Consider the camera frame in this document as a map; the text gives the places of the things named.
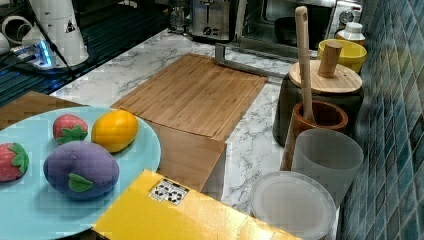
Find oven door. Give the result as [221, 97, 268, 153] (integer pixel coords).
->
[215, 38, 298, 78]

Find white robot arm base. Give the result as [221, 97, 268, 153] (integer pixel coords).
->
[22, 0, 89, 70]

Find silver toaster oven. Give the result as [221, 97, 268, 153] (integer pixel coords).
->
[234, 0, 363, 50]

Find black pot in oven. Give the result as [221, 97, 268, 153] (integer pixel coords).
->
[274, 17, 297, 46]

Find bamboo cutting board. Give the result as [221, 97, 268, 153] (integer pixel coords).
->
[112, 54, 267, 141]

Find wooden block stand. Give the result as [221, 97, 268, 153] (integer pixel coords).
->
[148, 122, 227, 201]

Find yellow plush lemon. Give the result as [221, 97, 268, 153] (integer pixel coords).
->
[91, 110, 139, 153]

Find silver toaster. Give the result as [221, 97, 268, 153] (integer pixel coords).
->
[190, 0, 238, 42]

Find yellow cardboard box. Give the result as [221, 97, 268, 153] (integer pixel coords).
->
[93, 170, 300, 240]

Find brown wooden utensil holder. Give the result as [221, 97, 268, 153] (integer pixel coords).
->
[280, 100, 348, 171]

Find clear plastic round lid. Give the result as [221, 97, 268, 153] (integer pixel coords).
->
[249, 171, 336, 240]

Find dark jar with wooden lid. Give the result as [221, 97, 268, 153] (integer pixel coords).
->
[273, 42, 364, 146]

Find frosted plastic cup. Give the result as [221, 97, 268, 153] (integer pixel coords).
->
[291, 128, 364, 207]

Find wooden spatula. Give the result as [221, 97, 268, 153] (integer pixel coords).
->
[295, 6, 315, 123]

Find purple plush eggplant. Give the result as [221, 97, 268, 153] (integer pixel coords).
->
[43, 141, 120, 199]

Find yellow bowl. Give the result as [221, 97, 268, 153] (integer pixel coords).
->
[318, 39, 367, 73]

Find white capped bottle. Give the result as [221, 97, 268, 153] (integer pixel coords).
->
[336, 22, 365, 46]

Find red plush strawberry at edge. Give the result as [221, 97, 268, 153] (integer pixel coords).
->
[0, 143, 29, 183]

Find black cable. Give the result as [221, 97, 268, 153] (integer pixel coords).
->
[23, 0, 79, 81]

